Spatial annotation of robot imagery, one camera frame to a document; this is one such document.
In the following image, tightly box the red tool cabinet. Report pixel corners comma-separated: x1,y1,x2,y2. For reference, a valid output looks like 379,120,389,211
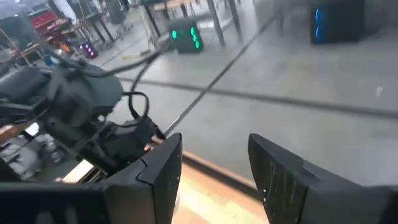
29,9,62,30

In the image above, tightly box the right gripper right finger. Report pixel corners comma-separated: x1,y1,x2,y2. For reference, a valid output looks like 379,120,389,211
248,133,363,224

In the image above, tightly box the black box with blue lights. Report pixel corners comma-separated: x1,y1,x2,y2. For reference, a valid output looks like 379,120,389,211
310,0,365,44

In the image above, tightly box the black box with green lights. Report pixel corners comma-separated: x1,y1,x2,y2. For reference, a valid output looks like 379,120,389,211
167,18,205,54

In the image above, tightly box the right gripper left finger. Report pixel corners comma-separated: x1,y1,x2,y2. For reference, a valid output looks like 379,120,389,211
102,133,183,224

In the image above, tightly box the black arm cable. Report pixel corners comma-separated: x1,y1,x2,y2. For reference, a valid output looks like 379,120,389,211
37,43,169,125

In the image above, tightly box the black-legged workbench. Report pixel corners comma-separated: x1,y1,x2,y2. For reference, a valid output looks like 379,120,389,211
139,0,243,47

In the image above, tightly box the black box with purple lights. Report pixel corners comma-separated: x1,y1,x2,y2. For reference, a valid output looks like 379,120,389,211
76,40,98,59

